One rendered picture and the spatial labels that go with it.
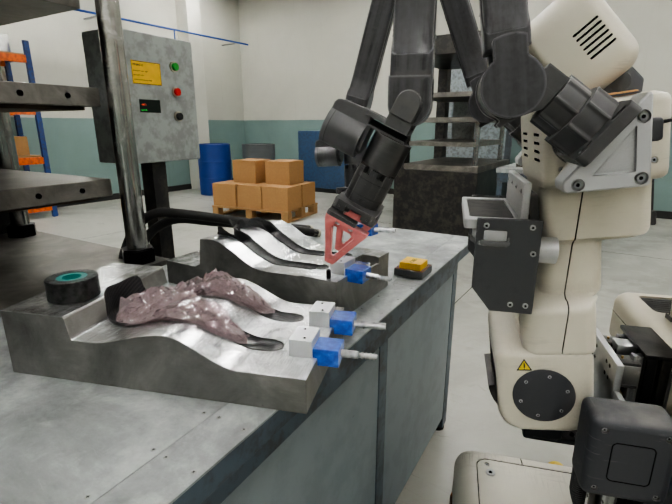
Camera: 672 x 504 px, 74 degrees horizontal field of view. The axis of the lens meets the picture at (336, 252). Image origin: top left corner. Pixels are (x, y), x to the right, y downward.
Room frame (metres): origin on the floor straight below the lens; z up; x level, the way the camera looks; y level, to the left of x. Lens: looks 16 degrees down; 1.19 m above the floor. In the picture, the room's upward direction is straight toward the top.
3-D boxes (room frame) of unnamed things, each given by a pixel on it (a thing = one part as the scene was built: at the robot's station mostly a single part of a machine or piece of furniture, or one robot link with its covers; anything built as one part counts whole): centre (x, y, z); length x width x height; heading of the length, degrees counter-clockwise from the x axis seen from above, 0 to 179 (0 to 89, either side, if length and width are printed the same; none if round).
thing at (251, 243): (1.06, 0.14, 0.92); 0.35 x 0.16 x 0.09; 60
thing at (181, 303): (0.73, 0.25, 0.90); 0.26 x 0.18 x 0.08; 77
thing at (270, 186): (6.15, 0.98, 0.37); 1.20 x 0.82 x 0.74; 64
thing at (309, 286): (1.07, 0.15, 0.87); 0.50 x 0.26 x 0.14; 60
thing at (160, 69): (1.61, 0.65, 0.73); 0.30 x 0.22 x 1.47; 150
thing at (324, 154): (1.14, -0.01, 1.15); 0.11 x 0.09 x 0.12; 73
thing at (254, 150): (8.09, 1.37, 0.44); 0.59 x 0.59 x 0.88
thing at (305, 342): (0.62, 0.00, 0.85); 0.13 x 0.05 x 0.05; 77
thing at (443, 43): (5.50, -1.48, 1.03); 1.54 x 0.94 x 2.06; 146
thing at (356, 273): (0.88, -0.06, 0.89); 0.13 x 0.05 x 0.05; 60
